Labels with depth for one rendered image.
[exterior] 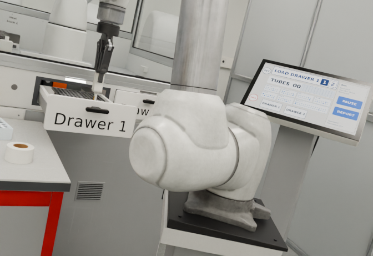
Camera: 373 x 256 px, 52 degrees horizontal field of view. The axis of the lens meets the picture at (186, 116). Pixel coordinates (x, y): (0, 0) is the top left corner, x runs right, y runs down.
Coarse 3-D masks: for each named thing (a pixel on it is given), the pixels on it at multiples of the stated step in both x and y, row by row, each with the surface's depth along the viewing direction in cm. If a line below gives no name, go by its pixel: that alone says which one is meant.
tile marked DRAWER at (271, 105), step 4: (264, 100) 173; (268, 100) 173; (260, 104) 172; (264, 104) 172; (268, 104) 171; (272, 104) 171; (276, 104) 171; (280, 104) 170; (268, 108) 170; (272, 108) 170; (276, 108) 169; (280, 108) 169
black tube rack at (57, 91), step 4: (52, 88) 145; (56, 88) 146; (60, 88) 148; (56, 92) 138; (60, 92) 140; (64, 92) 142; (68, 92) 145; (72, 92) 146; (76, 92) 148; (80, 92) 150; (84, 92) 153; (68, 96) 137; (72, 96) 138; (76, 96) 140; (80, 96) 142; (84, 96) 144; (88, 96) 147; (92, 96) 148; (96, 100) 142; (100, 100) 144
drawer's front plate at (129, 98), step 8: (120, 96) 161; (128, 96) 162; (136, 96) 164; (144, 96) 165; (152, 96) 167; (128, 104) 163; (136, 104) 165; (144, 104) 166; (152, 104) 168; (144, 112) 167
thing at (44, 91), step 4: (40, 88) 147; (44, 88) 144; (48, 88) 150; (40, 92) 145; (44, 92) 137; (48, 92) 150; (52, 92) 151; (88, 92) 158; (40, 96) 143; (44, 96) 135; (100, 96) 160; (104, 96) 158; (40, 100) 141; (44, 100) 133; (104, 100) 154; (108, 100) 151; (40, 104) 140; (44, 104) 132; (44, 108) 131; (44, 112) 130
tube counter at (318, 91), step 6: (294, 84) 175; (300, 84) 174; (306, 84) 174; (300, 90) 173; (306, 90) 172; (312, 90) 171; (318, 90) 171; (324, 90) 170; (330, 90) 170; (324, 96) 168; (330, 96) 168
